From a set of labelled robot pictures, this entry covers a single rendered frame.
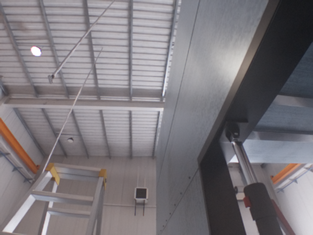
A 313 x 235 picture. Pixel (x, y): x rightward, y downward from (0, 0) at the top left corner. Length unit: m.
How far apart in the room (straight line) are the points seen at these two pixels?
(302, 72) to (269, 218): 1.71
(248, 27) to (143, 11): 6.22
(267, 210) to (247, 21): 0.38
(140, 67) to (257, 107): 6.99
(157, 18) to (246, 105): 6.32
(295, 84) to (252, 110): 1.60
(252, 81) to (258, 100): 0.06
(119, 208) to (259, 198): 10.40
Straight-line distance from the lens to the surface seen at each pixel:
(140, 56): 7.13
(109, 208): 10.78
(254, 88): 0.44
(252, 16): 0.44
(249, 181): 0.44
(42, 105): 8.80
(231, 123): 0.48
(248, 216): 12.21
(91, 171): 1.18
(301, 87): 2.13
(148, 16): 6.66
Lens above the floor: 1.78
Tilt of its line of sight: 45 degrees up
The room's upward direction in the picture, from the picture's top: straight up
